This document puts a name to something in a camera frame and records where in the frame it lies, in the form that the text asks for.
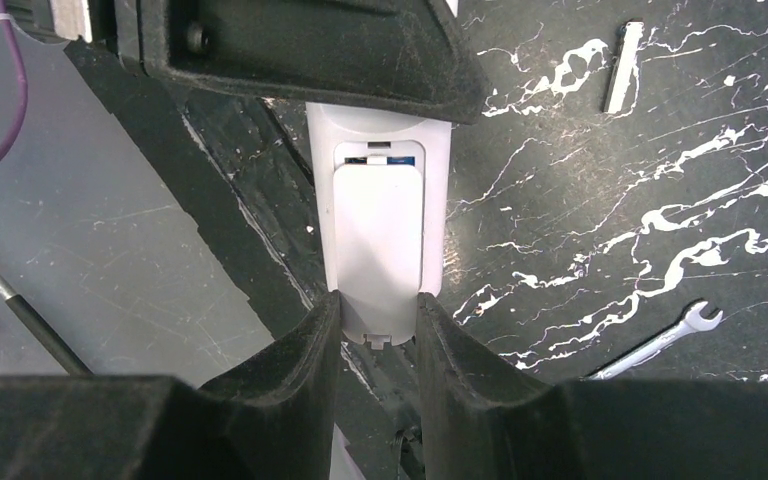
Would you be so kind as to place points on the silver wrench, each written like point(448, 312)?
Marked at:
point(697, 317)

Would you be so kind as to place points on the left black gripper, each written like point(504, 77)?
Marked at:
point(110, 24)

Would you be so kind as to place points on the silver battery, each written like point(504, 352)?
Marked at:
point(630, 37)

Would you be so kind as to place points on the white battery cover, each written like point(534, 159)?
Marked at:
point(378, 224)

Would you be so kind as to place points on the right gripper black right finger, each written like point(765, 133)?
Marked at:
point(482, 418)

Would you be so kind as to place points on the blue battery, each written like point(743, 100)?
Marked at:
point(380, 160)

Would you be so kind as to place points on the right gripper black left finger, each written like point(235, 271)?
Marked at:
point(270, 417)

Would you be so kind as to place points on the white remote control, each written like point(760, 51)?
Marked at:
point(337, 132)

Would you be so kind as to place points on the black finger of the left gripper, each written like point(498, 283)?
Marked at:
point(409, 57)

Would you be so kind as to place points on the black handled hammer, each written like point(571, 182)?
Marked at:
point(42, 331)

